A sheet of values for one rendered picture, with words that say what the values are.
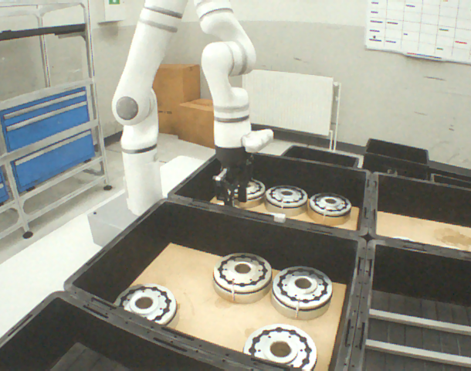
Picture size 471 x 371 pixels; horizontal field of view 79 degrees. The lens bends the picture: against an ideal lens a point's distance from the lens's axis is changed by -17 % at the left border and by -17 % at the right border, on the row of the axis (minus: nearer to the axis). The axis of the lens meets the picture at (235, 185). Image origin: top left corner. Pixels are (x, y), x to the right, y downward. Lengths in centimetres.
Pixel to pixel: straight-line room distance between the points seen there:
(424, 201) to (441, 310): 33
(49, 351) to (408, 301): 59
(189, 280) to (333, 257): 26
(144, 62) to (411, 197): 70
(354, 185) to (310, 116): 276
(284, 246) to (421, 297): 28
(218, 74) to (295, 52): 306
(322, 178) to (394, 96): 271
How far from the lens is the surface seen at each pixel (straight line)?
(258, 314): 57
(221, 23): 66
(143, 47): 76
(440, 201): 90
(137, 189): 87
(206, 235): 67
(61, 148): 257
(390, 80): 351
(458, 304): 69
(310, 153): 195
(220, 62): 62
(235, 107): 65
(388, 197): 88
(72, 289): 51
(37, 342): 52
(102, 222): 92
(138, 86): 77
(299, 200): 83
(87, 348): 57
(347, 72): 355
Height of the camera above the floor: 126
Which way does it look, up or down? 27 degrees down
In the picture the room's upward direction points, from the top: straight up
